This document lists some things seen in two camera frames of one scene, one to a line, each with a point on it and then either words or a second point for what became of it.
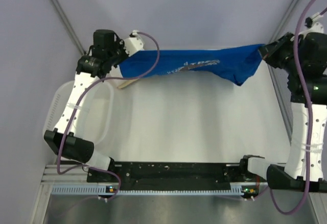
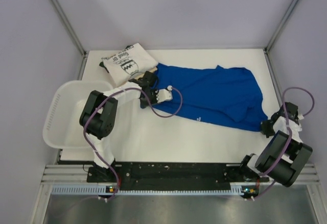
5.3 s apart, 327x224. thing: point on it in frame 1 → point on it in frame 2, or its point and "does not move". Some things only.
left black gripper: x=120 y=44 → x=154 y=100
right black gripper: x=269 y=51 → x=264 y=128
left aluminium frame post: x=63 y=15 does not move
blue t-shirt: x=238 y=61 → x=229 y=97
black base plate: x=173 y=176 does not move
